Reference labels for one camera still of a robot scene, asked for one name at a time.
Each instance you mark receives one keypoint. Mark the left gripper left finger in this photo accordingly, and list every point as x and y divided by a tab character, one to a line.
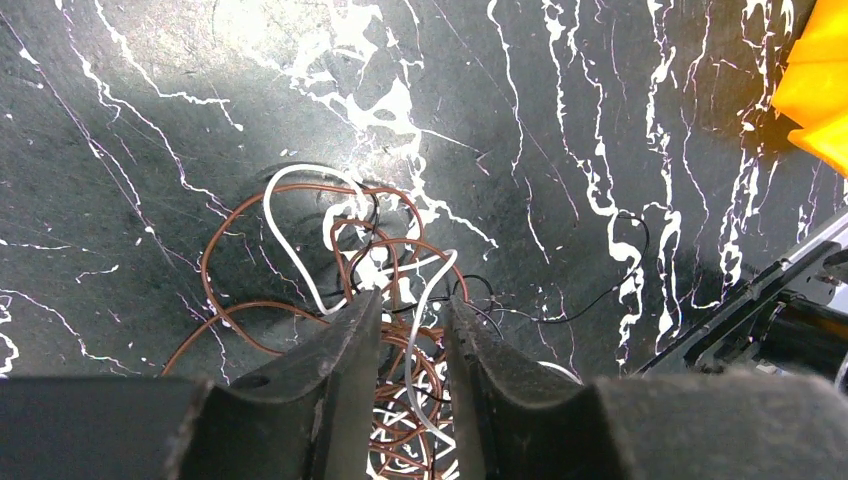
305	415

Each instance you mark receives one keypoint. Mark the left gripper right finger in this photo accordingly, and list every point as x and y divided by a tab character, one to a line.
516	419

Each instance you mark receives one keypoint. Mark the yellow bin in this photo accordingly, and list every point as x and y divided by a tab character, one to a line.
813	90

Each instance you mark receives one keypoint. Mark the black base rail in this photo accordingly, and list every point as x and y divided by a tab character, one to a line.
737	324

